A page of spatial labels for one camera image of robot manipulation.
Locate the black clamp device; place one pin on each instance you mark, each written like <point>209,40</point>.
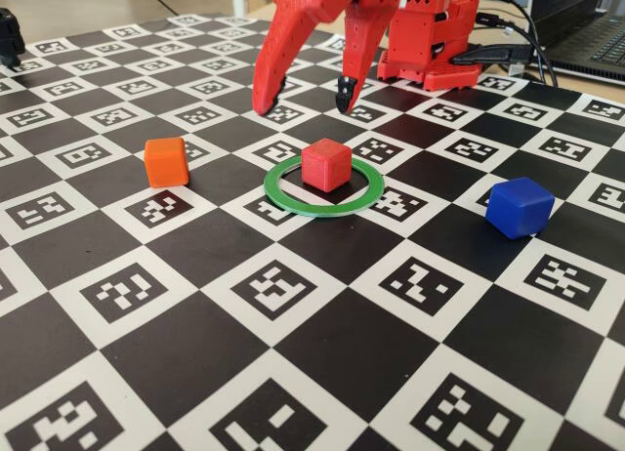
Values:
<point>11,36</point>

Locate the red cube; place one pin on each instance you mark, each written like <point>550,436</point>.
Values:
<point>324,165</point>

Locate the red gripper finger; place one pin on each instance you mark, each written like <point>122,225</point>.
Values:
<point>288,36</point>
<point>361,46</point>

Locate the black white marker mat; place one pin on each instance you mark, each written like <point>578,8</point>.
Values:
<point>312,324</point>

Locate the blue cube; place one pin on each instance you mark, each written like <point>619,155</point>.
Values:
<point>517,209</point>

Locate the dark laptop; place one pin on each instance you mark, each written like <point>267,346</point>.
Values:
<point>586,55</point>

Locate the black power plug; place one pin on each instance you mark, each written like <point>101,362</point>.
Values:
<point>493,55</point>

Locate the orange cube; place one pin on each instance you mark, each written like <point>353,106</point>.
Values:
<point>166,163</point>

